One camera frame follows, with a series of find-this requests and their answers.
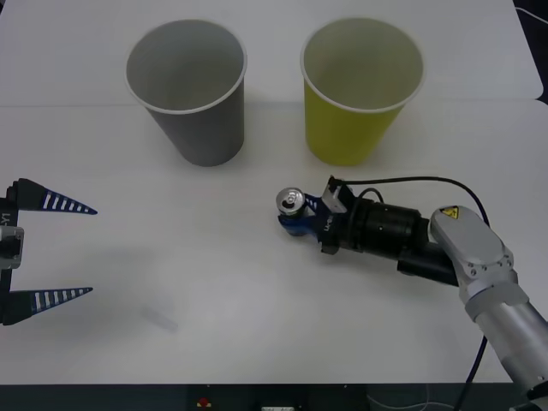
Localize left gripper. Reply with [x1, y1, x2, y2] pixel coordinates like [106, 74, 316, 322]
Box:
[0, 176, 98, 327]

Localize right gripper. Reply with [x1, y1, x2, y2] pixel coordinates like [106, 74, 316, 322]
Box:
[280, 193, 360, 257]

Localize blue drink can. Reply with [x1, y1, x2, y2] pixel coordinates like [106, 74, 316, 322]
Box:
[276, 186, 309, 236]

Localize black robot base panel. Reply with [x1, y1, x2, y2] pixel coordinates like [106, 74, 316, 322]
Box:
[0, 382, 548, 411]

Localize yellow-green plastic waste bin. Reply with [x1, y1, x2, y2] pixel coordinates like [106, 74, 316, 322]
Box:
[299, 16, 426, 168]

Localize grey plastic waste bin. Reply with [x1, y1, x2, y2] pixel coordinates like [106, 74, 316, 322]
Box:
[124, 20, 248, 168]

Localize white cable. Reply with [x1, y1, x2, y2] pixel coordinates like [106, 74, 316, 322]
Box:
[515, 5, 548, 23]

